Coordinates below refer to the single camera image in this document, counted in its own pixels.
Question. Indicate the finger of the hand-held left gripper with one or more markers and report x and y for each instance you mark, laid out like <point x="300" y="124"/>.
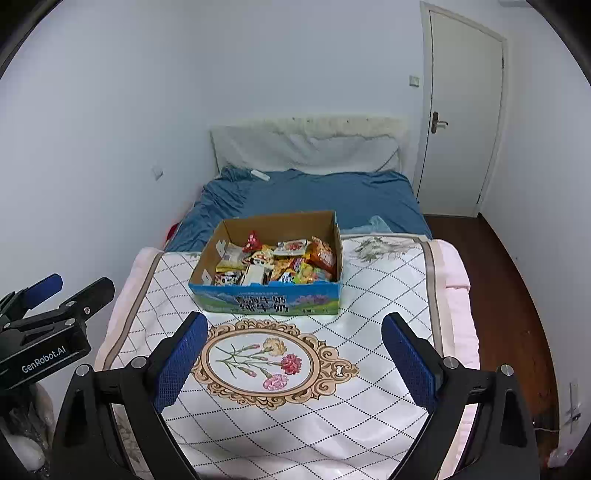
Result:
<point x="44" y="286"/>
<point x="90" y="295"/>

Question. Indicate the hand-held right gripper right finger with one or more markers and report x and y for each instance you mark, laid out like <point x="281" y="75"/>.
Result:
<point x="408" y="360"/>

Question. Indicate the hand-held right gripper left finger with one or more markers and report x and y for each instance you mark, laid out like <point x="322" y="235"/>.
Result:
<point x="182" y="360"/>

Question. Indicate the blue green printed cardboard box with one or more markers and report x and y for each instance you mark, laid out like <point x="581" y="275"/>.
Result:
<point x="263" y="302"/>

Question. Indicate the pile of assorted snacks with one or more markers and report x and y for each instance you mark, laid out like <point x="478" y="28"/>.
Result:
<point x="277" y="272"/>

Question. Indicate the white quilted floral blanket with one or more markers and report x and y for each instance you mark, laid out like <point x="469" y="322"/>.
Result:
<point x="369" y="300"/>
<point x="455" y="272"/>

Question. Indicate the clear plastic bag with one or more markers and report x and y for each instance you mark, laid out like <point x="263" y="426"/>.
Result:
<point x="25" y="429"/>

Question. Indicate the red cloth item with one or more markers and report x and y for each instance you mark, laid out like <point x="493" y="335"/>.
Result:
<point x="172" y="230"/>

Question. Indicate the light blue plastic bag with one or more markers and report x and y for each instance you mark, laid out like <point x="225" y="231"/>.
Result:
<point x="376" y="225"/>

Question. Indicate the blue bed sheet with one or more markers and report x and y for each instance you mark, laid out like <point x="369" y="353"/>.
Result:
<point x="314" y="194"/>

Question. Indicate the white remote control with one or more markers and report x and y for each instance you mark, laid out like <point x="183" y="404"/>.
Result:
<point x="260" y="175"/>

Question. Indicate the white pillow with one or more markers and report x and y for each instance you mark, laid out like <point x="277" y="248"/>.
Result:
<point x="304" y="147"/>

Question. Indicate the white door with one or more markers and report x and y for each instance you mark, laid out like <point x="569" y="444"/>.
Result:
<point x="461" y="115"/>

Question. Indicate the white wall socket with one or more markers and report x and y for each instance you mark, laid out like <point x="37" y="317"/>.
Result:
<point x="573" y="401"/>

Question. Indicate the white light switch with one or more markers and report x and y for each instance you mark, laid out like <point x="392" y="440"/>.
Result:
<point x="415" y="81"/>

